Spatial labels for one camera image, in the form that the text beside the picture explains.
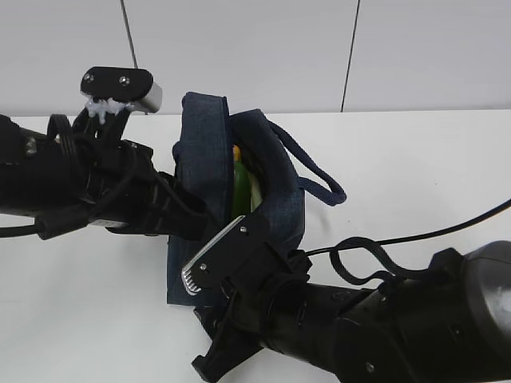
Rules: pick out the green cucumber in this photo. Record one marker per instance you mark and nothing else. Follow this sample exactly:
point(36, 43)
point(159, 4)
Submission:
point(241, 201)

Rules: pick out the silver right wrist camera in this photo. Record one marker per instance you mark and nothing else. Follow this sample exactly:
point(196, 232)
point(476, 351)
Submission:
point(225, 253)

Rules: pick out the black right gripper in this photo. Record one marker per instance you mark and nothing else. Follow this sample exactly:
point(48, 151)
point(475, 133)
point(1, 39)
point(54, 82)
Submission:
point(238, 321)

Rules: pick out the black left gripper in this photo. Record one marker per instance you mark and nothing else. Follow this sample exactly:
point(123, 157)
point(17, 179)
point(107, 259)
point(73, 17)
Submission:
point(128, 196)

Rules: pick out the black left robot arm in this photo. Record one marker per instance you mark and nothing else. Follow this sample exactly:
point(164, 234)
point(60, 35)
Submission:
point(83, 172)

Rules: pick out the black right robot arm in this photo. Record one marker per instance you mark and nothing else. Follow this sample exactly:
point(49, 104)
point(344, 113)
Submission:
point(451, 327)

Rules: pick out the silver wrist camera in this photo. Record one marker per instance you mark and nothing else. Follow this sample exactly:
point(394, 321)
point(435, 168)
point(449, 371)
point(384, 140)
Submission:
point(124, 85)
point(225, 253)

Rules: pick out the glass container with green lid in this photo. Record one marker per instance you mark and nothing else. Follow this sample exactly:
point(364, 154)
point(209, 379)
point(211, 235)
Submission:
point(256, 192)

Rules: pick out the dark blue lunch bag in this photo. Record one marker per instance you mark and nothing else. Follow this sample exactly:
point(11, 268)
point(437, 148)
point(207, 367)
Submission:
point(205, 167)

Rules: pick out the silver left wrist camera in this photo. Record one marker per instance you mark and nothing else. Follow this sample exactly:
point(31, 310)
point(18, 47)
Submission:
point(124, 85)

